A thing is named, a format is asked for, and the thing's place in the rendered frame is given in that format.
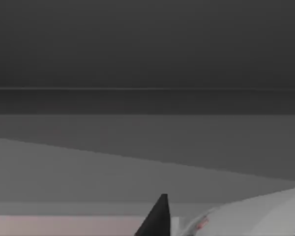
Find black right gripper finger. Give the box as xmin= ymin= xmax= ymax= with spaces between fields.
xmin=134 ymin=193 xmax=172 ymax=236

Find white bottle with red print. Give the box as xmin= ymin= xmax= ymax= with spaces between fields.
xmin=171 ymin=185 xmax=295 ymax=236

